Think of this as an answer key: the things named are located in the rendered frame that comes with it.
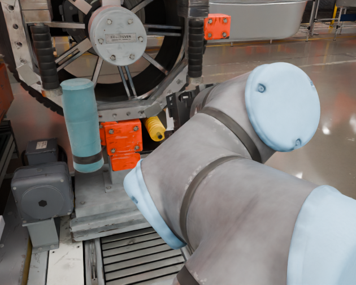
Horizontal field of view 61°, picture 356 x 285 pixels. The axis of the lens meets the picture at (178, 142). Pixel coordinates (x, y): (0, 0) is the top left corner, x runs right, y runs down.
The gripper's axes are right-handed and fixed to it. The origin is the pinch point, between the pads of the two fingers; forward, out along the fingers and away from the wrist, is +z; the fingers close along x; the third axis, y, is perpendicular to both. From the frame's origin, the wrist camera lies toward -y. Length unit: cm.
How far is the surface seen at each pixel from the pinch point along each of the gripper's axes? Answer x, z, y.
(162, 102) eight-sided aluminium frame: -9.6, 35.3, 9.6
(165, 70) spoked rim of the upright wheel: -14.4, 40.5, 20.9
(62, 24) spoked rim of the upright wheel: 17, 36, 36
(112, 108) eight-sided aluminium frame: 6.7, 36.9, 9.9
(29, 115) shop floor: 48, 220, 28
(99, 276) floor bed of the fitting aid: 19, 48, -46
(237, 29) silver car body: -56, 56, 39
